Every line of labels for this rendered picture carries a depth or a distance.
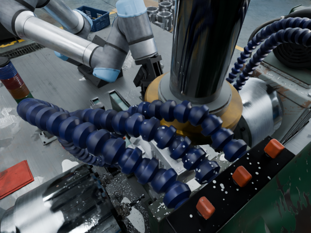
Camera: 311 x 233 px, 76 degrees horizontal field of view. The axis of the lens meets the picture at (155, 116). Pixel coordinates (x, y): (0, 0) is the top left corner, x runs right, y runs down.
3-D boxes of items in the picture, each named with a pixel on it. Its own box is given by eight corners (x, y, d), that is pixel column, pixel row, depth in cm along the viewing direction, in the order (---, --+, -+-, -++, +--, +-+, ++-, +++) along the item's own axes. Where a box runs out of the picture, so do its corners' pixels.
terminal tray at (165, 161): (204, 167, 56) (210, 153, 50) (175, 188, 52) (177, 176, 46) (177, 138, 62) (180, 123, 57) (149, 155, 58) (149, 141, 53)
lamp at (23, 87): (31, 95, 75) (25, 85, 72) (14, 101, 73) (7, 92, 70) (27, 86, 79) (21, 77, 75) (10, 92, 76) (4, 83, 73)
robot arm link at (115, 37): (102, 43, 67) (108, 40, 57) (116, 11, 66) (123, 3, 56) (123, 54, 70) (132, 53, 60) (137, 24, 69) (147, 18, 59)
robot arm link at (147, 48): (124, 46, 57) (147, 39, 61) (130, 62, 59) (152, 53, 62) (135, 44, 51) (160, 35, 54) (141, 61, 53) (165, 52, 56)
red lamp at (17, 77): (25, 85, 72) (19, 75, 69) (7, 92, 70) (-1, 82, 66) (21, 77, 75) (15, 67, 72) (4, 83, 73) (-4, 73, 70)
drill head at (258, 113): (286, 130, 84) (323, 83, 66) (228, 177, 70) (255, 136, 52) (238, 97, 98) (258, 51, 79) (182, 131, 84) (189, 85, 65)
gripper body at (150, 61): (156, 102, 56) (143, 60, 52) (142, 98, 64) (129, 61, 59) (177, 91, 59) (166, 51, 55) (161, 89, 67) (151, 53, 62)
